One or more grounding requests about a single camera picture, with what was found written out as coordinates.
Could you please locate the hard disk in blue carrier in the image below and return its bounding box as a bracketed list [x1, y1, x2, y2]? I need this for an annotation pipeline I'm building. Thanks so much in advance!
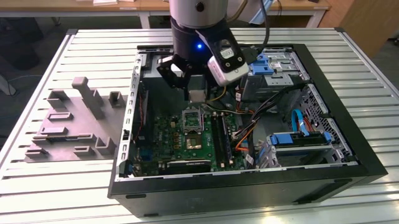
[268, 132, 332, 147]

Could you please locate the white box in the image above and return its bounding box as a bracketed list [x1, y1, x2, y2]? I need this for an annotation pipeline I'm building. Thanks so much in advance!
[92, 0, 120, 7]

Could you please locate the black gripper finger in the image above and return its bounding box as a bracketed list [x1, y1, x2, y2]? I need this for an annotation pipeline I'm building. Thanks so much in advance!
[201, 74, 227, 104]
[155, 55, 191, 101]

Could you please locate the silver square CPU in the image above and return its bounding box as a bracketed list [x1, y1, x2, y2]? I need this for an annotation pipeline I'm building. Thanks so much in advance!
[188, 89, 207, 104]

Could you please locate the orange wire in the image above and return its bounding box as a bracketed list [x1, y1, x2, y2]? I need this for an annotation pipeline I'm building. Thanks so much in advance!
[233, 128, 254, 154]

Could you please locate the blue flat wire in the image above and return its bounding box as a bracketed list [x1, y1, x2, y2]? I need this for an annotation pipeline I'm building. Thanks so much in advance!
[291, 109, 312, 137]

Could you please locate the grey power supply unit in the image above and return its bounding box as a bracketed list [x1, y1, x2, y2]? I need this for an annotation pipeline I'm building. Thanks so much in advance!
[140, 52, 205, 117]

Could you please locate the black wire bundle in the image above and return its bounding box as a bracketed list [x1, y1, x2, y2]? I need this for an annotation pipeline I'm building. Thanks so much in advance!
[232, 83, 306, 140]

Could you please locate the black RAM slot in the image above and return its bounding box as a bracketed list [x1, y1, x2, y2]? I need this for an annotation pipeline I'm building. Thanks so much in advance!
[219, 112, 235, 164]
[211, 112, 225, 167]

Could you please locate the black graphics card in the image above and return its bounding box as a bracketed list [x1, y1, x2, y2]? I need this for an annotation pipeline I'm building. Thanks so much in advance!
[161, 159, 213, 175]

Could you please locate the green motherboard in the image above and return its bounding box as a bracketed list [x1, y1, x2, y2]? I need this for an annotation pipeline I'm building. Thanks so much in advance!
[132, 102, 250, 175]

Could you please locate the black office chair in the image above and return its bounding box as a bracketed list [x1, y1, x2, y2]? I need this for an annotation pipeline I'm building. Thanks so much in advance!
[0, 17, 44, 70]

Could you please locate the red wire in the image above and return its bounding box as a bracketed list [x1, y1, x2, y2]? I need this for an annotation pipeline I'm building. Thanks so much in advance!
[304, 116, 316, 135]

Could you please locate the yellow wire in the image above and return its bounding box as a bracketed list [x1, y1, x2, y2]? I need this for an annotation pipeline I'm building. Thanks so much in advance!
[207, 86, 228, 103]

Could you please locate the CPU socket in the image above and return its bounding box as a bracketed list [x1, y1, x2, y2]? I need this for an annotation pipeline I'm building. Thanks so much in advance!
[184, 133, 205, 151]

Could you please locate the metal disk bay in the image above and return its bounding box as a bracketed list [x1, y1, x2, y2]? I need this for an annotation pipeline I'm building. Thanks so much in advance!
[255, 140, 358, 169]

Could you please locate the black open PC case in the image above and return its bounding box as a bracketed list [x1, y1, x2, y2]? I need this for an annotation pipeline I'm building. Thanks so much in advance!
[107, 43, 390, 217]

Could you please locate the thick black camera cable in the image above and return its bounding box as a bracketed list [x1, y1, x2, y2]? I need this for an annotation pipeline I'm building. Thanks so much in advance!
[246, 0, 271, 64]

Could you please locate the metal drive cage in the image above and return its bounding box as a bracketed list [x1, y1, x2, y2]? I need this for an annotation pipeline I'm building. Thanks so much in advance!
[239, 49, 311, 102]

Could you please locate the blue plastic drive latch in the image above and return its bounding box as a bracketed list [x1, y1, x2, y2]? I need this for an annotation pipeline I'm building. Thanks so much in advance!
[248, 53, 270, 76]

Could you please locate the metal socket cover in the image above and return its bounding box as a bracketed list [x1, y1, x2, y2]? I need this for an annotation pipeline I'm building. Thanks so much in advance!
[181, 107, 205, 135]

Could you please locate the grey parts rack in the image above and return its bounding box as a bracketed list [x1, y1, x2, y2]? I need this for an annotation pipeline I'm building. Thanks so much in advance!
[23, 76, 131, 164]

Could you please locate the brown wooden cabinet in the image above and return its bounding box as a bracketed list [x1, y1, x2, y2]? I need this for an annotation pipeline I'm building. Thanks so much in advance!
[338, 0, 399, 59]

